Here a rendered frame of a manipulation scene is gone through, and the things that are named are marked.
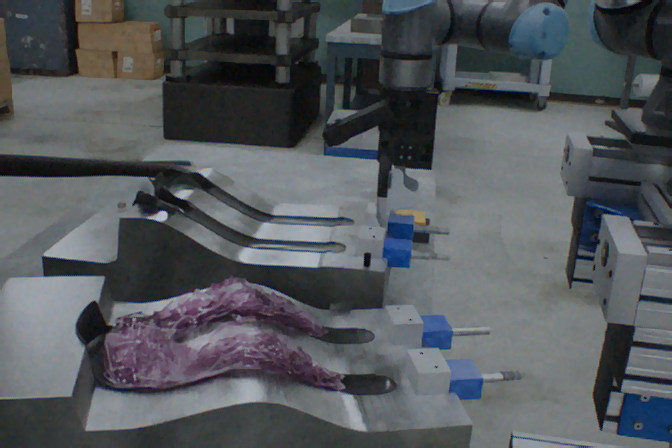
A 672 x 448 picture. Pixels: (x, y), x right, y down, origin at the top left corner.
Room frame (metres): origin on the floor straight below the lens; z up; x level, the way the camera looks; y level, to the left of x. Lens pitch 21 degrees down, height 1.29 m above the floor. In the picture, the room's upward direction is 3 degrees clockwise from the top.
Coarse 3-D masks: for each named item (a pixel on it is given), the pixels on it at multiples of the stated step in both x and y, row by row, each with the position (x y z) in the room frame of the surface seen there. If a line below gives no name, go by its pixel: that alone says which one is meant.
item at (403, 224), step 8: (368, 208) 1.08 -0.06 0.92; (368, 216) 1.06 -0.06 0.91; (392, 216) 1.09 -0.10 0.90; (400, 216) 1.09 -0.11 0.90; (408, 216) 1.09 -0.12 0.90; (368, 224) 1.06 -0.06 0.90; (376, 224) 1.06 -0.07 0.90; (392, 224) 1.06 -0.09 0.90; (400, 224) 1.06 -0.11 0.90; (408, 224) 1.06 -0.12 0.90; (392, 232) 1.06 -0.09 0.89; (400, 232) 1.06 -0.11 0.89; (408, 232) 1.06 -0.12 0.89; (424, 232) 1.07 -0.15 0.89; (432, 232) 1.07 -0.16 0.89; (440, 232) 1.07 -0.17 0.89; (448, 232) 1.07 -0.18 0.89
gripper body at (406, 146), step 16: (400, 96) 1.05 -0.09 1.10; (416, 96) 1.05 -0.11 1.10; (432, 96) 1.06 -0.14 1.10; (400, 112) 1.07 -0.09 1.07; (416, 112) 1.07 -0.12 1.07; (432, 112) 1.06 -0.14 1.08; (384, 128) 1.07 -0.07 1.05; (400, 128) 1.07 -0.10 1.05; (416, 128) 1.06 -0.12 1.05; (432, 128) 1.06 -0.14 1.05; (400, 144) 1.06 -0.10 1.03; (416, 144) 1.04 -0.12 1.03; (432, 144) 1.04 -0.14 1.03; (400, 160) 1.06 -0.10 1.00; (416, 160) 1.05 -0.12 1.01; (432, 160) 1.04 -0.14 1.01
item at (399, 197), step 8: (392, 176) 1.05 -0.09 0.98; (400, 176) 1.05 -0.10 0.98; (392, 184) 1.05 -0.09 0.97; (400, 184) 1.05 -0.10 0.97; (392, 192) 1.05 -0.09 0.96; (400, 192) 1.04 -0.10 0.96; (408, 192) 1.04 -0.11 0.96; (384, 200) 1.04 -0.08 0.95; (392, 200) 1.04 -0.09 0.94; (400, 200) 1.04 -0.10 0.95; (408, 200) 1.04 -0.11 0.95; (416, 200) 1.04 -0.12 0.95; (376, 208) 1.04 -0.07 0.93; (384, 208) 1.04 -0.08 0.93; (392, 208) 1.04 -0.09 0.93; (400, 208) 1.04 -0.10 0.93; (408, 208) 1.04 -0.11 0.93; (376, 216) 1.05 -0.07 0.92; (384, 216) 1.04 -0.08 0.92; (384, 224) 1.04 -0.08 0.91
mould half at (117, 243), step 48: (192, 192) 1.08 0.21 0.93; (240, 192) 1.16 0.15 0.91; (96, 240) 1.04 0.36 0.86; (144, 240) 0.95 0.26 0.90; (192, 240) 0.94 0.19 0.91; (336, 240) 1.01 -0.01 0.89; (144, 288) 0.95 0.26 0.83; (192, 288) 0.94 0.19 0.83; (288, 288) 0.92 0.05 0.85; (336, 288) 0.91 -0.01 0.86; (384, 288) 0.94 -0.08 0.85
